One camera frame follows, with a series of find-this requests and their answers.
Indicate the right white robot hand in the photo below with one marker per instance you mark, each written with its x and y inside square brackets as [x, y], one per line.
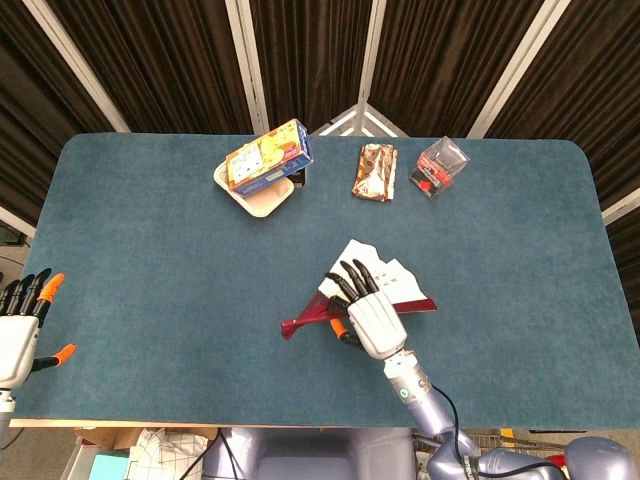
[377, 325]

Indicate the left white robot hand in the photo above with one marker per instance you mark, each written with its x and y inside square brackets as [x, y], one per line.
[17, 340]

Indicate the red-ribbed paper folding fan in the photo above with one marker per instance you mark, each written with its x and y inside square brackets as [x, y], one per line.
[400, 280]

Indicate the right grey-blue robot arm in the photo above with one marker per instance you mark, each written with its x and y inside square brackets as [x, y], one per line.
[435, 415]

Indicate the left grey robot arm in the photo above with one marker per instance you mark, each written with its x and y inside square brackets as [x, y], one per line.
[4, 410]

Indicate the brown cardboard box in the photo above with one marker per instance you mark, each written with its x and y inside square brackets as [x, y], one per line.
[115, 437]

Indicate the grey-blue robot torso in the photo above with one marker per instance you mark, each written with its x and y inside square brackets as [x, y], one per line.
[310, 455]

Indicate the gold foil snack packet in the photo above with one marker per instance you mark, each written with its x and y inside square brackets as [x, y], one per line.
[375, 172]

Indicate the light teal box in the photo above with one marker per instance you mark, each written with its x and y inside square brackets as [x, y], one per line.
[110, 467]

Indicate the cream plastic tray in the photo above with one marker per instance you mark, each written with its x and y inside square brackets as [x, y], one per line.
[267, 201]

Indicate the dark tin can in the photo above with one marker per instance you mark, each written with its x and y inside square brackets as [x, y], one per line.
[298, 179]

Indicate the teal felt table mat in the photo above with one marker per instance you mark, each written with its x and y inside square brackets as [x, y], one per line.
[175, 275]

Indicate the clear plastic capsule box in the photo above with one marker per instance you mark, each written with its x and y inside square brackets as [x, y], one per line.
[437, 165]

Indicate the checked white cloth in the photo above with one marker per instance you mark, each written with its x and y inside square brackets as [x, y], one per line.
[165, 455]

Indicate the blue and yellow carton box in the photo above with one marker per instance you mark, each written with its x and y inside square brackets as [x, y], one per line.
[265, 160]

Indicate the white partition post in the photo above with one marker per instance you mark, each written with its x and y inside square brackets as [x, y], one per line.
[370, 60]
[515, 70]
[250, 70]
[622, 207]
[80, 70]
[15, 222]

